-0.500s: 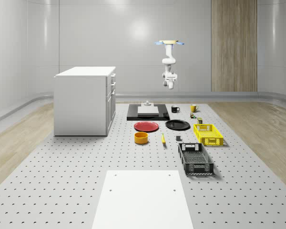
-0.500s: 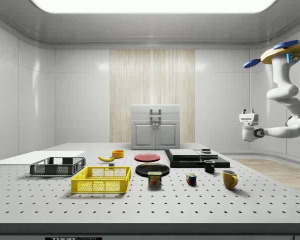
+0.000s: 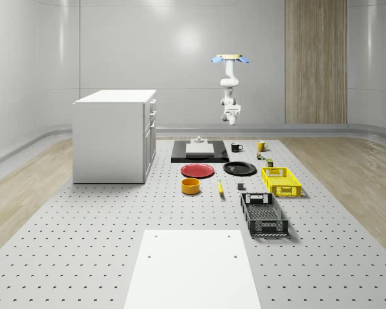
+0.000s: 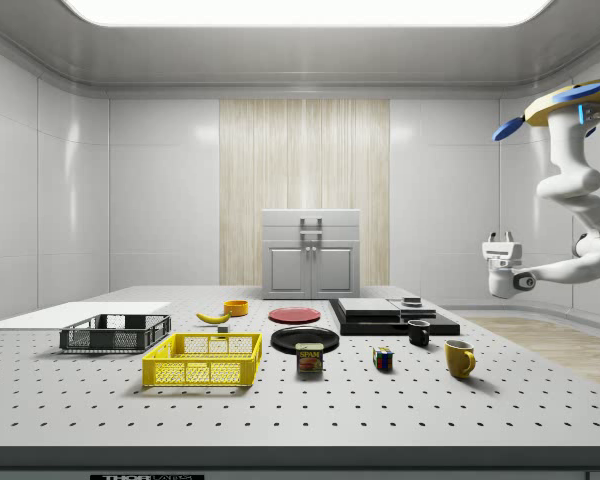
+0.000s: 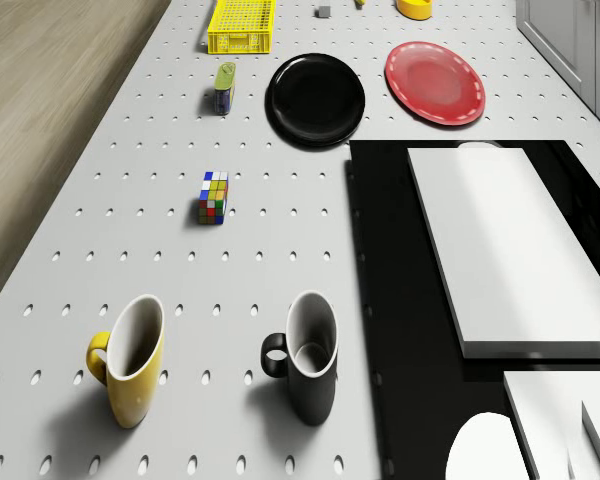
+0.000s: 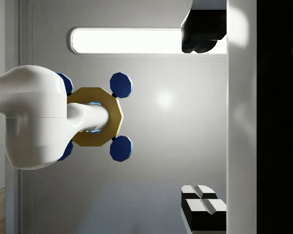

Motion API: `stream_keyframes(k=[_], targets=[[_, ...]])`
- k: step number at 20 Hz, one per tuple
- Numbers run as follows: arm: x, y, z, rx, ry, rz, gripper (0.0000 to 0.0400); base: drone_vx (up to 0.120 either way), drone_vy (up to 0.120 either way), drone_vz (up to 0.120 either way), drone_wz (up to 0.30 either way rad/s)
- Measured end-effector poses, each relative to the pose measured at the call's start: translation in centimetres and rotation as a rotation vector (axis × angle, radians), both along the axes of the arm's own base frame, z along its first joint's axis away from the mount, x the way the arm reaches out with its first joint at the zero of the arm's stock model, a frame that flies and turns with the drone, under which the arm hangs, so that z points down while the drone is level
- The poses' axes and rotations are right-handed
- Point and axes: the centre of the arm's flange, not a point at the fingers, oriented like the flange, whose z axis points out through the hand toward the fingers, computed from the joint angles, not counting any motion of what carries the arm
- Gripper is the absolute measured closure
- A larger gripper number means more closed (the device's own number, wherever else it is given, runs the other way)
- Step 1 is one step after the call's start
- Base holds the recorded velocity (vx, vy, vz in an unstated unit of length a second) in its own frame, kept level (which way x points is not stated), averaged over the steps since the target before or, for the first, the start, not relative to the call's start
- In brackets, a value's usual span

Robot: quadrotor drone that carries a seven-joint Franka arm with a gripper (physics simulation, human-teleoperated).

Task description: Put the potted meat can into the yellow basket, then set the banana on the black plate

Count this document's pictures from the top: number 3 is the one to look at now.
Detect black plate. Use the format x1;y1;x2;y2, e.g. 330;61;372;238
223;161;258;176

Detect black stove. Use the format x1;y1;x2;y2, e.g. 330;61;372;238
170;135;230;164

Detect red plate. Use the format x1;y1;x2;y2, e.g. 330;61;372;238
180;163;216;178

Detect yellow bowl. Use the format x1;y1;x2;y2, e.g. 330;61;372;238
181;178;201;195

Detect yellow basket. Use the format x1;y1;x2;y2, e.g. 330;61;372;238
261;166;303;198

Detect dark grey basket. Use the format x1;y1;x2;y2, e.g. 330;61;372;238
239;192;290;238

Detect white cabinet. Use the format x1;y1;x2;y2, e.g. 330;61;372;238
72;89;158;185

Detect white board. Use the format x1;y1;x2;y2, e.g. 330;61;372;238
124;229;262;309

